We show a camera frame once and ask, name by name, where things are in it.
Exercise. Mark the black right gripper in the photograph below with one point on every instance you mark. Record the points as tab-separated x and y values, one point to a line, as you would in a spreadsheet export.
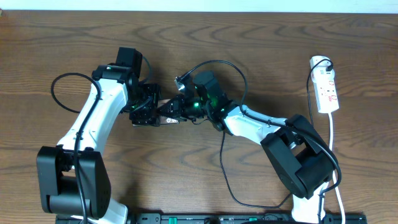
175	103

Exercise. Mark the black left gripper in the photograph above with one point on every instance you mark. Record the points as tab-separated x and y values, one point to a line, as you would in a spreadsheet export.
145	117

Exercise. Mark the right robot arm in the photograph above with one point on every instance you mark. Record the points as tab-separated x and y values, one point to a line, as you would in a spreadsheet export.
301	159

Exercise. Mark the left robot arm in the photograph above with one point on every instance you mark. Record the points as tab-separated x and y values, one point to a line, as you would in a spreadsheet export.
73	180

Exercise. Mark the white power strip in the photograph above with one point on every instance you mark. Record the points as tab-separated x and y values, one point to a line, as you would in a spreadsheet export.
325	90

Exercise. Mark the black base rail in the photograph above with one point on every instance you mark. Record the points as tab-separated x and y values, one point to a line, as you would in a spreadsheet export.
156	218

